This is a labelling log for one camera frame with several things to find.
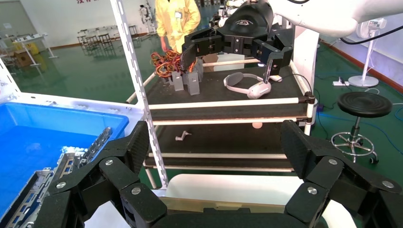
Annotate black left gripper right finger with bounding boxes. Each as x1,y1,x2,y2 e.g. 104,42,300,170
279,119,403,228

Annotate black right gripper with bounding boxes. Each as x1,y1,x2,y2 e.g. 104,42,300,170
180,1,294,85

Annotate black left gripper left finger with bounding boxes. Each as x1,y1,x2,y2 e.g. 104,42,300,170
33,120,168,228

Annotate silver metal rail part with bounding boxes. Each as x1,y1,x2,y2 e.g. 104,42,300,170
81,127,113,165
55,152,86,178
0,168,55,228

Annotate small grey crank part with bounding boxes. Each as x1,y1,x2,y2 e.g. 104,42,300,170
175,131,192,142

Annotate white plastic box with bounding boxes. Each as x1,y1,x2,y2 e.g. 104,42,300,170
217,53,246,72

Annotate small cardboard box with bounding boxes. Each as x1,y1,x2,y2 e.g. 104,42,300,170
202,53,220,73

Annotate white pink headphones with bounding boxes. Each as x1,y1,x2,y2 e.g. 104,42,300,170
223,72,272,100

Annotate black shelf trolley white tubes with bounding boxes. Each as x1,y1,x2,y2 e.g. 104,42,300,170
125,58,317,190

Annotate standing person yellow coat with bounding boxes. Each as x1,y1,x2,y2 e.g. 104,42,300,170
154,0,202,54

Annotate white robot torso column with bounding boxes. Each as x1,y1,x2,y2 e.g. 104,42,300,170
292,25,320,96

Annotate black round stool chrome base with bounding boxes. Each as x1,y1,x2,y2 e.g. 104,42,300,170
330,92,393,165

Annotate large blue plastic bin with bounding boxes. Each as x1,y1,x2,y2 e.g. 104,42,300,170
0,102,130,218

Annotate white metal shelving rack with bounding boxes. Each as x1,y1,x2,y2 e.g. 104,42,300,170
0,0,169,190

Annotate black background stool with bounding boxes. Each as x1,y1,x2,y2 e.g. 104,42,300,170
98,33,114,48
85,35,99,52

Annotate yellow waste bin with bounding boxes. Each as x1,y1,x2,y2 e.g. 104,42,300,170
14,42,39,61

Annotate white background work table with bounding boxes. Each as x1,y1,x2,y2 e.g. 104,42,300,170
12,32,59,67

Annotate orange red wire bundle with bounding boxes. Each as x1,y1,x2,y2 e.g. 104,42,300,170
151,49,198,78

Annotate white pedestal fan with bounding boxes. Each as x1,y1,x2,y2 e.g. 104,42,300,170
347,18,388,88

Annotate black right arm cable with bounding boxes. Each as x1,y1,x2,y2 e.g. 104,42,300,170
339,24,403,45

